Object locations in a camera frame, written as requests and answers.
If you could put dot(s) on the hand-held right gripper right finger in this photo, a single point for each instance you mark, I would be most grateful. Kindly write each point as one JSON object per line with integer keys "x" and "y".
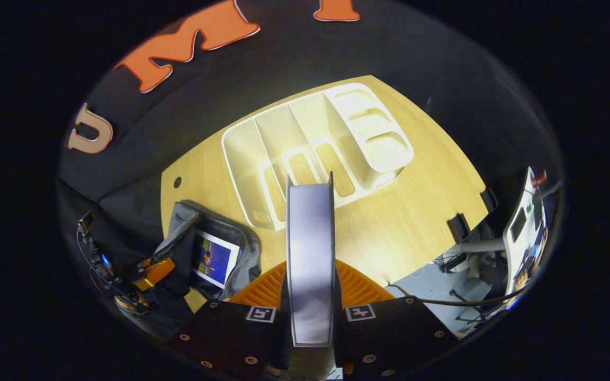
{"x": 389, "y": 338}

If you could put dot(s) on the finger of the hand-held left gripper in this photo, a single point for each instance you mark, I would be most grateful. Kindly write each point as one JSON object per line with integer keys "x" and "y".
{"x": 162, "y": 269}
{"x": 143, "y": 284}

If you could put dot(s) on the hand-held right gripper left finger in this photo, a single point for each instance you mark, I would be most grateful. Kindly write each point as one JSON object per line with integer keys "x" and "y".
{"x": 231, "y": 333}

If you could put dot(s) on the blue book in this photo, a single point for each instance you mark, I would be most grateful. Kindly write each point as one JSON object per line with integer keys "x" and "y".
{"x": 215, "y": 259}

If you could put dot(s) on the grey schoolbag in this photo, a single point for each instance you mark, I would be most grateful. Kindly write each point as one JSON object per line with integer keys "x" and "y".
{"x": 249, "y": 248}

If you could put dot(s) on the white book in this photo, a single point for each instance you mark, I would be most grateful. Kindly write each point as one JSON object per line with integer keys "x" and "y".
{"x": 310, "y": 254}

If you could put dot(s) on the white bookshelf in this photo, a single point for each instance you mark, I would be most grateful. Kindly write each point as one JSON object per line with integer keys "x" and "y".
{"x": 284, "y": 132}

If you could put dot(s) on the black table clamp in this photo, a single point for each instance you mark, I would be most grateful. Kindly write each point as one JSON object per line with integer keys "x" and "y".
{"x": 458, "y": 227}
{"x": 489, "y": 199}

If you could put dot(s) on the white control box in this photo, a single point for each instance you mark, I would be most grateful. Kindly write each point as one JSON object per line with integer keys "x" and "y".
{"x": 527, "y": 254}

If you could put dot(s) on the black backdrop cloth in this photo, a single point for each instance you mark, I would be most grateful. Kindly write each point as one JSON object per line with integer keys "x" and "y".
{"x": 416, "y": 63}

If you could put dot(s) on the white table frame bar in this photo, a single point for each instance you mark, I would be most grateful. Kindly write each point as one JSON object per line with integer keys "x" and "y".
{"x": 480, "y": 246}

